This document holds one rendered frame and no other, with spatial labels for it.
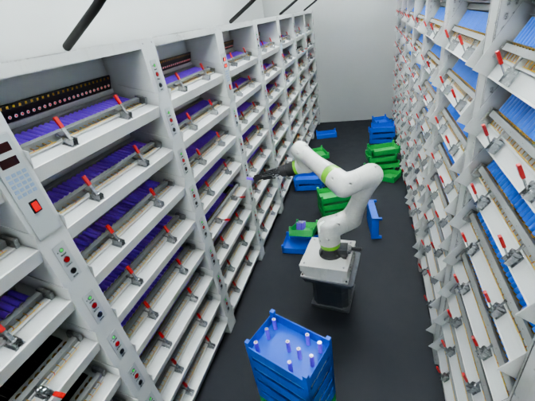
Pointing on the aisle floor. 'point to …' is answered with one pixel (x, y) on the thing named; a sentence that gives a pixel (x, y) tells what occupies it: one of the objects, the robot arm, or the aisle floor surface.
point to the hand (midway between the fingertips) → (259, 177)
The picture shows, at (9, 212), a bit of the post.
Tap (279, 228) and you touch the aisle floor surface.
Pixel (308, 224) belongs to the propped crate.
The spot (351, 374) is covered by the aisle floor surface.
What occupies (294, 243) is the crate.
